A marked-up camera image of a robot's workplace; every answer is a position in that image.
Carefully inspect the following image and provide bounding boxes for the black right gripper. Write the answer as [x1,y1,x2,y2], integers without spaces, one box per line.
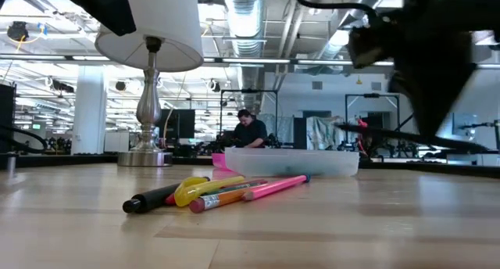
[388,24,500,140]

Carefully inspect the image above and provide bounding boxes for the black marker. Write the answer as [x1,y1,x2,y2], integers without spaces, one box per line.
[122,181,184,215]
[334,123,490,153]

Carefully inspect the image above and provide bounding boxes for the clear pencil box pink lid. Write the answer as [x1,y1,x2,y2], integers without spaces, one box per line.
[211,146,360,179]

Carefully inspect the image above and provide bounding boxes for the pink pencil blue eraser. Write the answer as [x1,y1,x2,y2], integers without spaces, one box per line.
[241,174,312,203]

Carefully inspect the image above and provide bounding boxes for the yellow highlighter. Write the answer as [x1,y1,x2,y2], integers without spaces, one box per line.
[173,175,246,208]

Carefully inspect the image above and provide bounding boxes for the orange pencil pink eraser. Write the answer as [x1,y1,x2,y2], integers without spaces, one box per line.
[188,188,255,214]

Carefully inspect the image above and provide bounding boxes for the clear plastic pencil box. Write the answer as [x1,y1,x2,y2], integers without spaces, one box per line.
[0,153,500,180]

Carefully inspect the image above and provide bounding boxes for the black ceiling device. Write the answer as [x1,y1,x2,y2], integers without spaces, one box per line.
[6,20,30,43]

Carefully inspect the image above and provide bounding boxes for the white pillar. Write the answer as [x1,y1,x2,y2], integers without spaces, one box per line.
[71,65,109,156]

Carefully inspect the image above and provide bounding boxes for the white shade silver table lamp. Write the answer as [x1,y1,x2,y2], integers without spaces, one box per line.
[93,0,204,167]

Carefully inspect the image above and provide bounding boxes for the pale patterned cloth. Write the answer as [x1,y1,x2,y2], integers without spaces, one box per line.
[306,115,359,151]

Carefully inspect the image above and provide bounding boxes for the black monitor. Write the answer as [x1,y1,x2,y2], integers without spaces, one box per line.
[158,109,196,145]

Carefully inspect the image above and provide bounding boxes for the black cabinet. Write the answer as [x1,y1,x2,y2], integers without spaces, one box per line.
[0,83,16,155]

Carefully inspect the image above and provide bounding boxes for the long ceiling light strip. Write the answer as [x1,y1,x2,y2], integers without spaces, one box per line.
[202,57,395,66]

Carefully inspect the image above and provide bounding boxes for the person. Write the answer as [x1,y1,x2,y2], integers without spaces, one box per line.
[232,109,269,149]

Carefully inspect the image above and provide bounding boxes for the pale wall screen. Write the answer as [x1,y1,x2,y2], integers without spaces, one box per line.
[452,112,478,137]

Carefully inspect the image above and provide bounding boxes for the black rig frame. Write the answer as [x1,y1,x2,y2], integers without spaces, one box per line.
[345,92,400,152]
[220,88,279,149]

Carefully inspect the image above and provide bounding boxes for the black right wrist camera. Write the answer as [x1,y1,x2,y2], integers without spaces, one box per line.
[347,16,398,70]

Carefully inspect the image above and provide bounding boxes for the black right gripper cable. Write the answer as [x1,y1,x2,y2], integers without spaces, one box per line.
[292,0,380,23]

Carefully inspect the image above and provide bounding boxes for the silver ceiling air duct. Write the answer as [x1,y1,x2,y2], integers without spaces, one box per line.
[228,0,269,106]

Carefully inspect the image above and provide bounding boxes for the thick black cable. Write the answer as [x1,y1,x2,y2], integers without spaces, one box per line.
[0,124,48,155]

